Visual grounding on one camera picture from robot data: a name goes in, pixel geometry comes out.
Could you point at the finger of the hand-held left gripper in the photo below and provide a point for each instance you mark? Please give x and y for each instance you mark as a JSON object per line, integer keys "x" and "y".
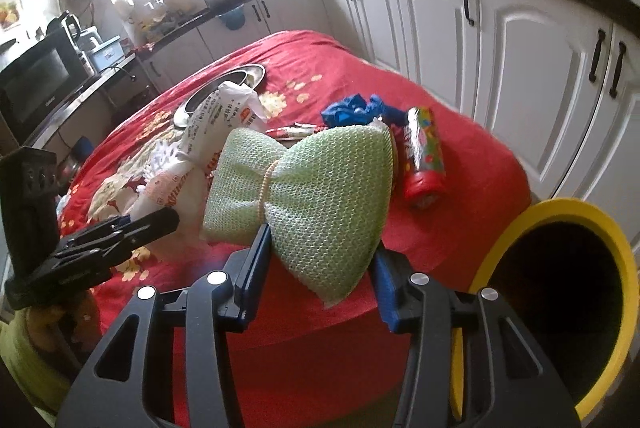
{"x": 150, "y": 225}
{"x": 100, "y": 230}

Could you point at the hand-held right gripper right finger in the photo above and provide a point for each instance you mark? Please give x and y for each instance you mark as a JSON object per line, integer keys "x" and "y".
{"x": 386, "y": 290}

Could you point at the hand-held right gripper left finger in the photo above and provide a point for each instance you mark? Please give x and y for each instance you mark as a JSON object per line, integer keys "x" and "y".
{"x": 254, "y": 270}

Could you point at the white printed plastic bag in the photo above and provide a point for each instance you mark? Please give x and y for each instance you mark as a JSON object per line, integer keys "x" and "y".
{"x": 220, "y": 113}

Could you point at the blue plastic bag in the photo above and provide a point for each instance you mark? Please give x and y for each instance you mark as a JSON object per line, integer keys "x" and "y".
{"x": 350, "y": 110}

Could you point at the yellow-rimmed black bin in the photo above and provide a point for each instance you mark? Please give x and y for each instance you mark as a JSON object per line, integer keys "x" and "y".
{"x": 575, "y": 208}

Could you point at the person's left forearm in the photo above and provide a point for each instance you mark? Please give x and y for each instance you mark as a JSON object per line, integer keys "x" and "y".
{"x": 45, "y": 333}

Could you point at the black microwave oven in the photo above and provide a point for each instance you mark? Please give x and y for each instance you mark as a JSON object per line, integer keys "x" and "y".
{"x": 40, "y": 78}

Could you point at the red snack wrapper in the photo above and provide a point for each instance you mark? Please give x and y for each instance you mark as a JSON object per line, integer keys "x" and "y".
{"x": 295, "y": 131}

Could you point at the red printed cylindrical can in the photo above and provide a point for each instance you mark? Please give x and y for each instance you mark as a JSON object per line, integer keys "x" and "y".
{"x": 422, "y": 148}

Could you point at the light blue storage box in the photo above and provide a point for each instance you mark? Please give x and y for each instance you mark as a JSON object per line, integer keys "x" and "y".
{"x": 105, "y": 53}

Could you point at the round steel plate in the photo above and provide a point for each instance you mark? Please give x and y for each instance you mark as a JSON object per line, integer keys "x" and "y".
{"x": 250, "y": 73}

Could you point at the black electric kettle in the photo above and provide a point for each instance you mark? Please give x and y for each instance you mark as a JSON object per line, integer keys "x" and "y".
{"x": 65, "y": 25}

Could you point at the red floral tablecloth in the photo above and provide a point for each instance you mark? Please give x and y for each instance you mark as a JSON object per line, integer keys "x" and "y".
{"x": 350, "y": 73}

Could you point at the white jug kettle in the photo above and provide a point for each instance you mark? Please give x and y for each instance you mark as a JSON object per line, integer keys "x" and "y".
{"x": 124, "y": 5}

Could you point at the white kitchen cabinets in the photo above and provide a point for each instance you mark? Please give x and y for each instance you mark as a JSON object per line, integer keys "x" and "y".
{"x": 540, "y": 83}

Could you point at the framed wall picture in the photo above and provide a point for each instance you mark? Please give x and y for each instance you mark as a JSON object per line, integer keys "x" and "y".
{"x": 10, "y": 10}

